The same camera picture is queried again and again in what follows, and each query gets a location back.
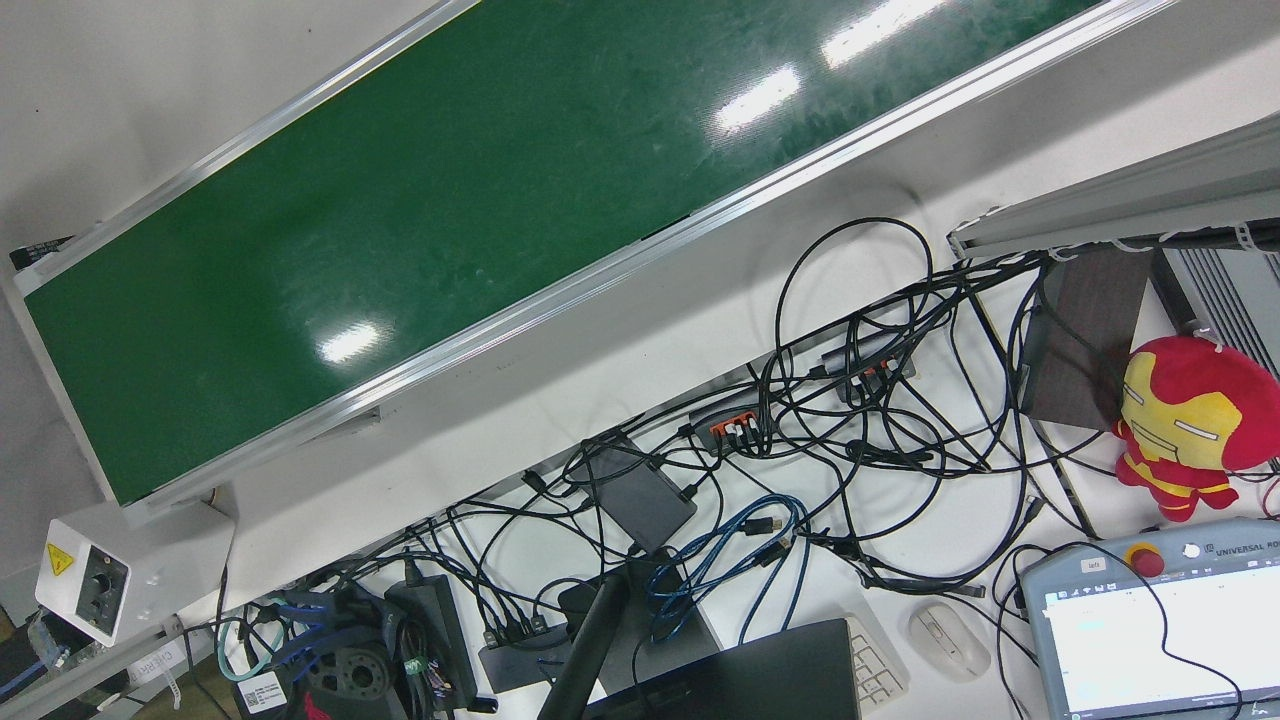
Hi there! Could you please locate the black hub with orange ports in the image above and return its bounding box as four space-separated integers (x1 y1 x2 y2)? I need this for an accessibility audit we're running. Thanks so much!
688 388 779 453

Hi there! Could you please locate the black mini computer box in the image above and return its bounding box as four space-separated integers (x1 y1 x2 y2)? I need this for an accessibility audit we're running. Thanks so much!
564 434 699 554

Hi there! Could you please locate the grey hub with orange ports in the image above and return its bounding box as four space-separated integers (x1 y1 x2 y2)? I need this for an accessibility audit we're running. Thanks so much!
820 335 918 403

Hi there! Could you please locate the green conveyor belt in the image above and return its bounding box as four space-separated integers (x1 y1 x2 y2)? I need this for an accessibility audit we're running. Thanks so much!
8 0 1181 511

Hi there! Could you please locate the black monitor stand pole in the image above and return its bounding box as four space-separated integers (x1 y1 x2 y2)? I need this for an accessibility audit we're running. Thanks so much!
537 574 632 720

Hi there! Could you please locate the black docking hub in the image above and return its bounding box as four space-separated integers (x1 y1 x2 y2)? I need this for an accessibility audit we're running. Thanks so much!
478 618 573 693

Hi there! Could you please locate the black laptop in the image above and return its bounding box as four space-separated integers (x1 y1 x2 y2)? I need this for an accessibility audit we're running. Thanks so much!
583 618 862 720

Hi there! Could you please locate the black power adapter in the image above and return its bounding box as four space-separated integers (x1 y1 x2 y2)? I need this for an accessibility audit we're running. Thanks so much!
384 573 479 706

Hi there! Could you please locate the white keyboard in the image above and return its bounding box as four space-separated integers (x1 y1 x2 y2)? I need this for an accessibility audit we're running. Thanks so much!
843 613 911 713

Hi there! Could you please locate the white computer mouse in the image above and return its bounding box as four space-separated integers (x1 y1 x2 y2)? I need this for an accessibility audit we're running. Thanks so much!
908 603 992 683

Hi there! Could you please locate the dark brown wooden box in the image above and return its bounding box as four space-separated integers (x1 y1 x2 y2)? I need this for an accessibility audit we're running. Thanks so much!
1020 247 1154 433

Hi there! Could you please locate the white label tag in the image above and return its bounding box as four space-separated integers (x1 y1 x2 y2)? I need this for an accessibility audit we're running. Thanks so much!
236 671 292 715

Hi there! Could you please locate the aluminium profile beam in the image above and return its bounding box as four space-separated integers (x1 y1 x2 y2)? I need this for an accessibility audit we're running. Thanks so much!
947 113 1280 262

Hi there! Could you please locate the white conveyor control box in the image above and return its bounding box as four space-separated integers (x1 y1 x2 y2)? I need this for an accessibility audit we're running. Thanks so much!
35 500 236 648

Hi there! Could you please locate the red yellow plush toy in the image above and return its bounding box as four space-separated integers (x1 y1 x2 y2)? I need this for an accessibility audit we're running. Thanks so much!
1112 336 1280 523

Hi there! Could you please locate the white strip label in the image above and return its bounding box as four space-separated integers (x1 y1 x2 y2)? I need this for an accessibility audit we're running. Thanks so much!
128 640 191 709

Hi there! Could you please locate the grey robot teach pendant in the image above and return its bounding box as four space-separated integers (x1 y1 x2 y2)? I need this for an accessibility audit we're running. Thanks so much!
1020 517 1280 720

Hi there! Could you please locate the grey finned metal box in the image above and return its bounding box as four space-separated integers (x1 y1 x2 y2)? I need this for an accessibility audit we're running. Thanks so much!
1150 245 1280 381

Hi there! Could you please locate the black looped cable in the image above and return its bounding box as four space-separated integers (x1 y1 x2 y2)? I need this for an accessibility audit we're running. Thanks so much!
774 217 937 401

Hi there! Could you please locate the blue cable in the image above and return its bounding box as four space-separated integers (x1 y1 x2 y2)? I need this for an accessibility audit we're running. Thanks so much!
647 494 812 644

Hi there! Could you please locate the black round mount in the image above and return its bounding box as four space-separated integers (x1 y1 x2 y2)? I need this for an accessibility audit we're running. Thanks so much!
300 640 409 720

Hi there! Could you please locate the teal cable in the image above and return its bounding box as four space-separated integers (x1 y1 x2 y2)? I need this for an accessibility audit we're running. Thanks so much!
217 614 279 684

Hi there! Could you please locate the black teach pendant cable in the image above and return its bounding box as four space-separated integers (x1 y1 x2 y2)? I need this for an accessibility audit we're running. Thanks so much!
992 541 1244 720

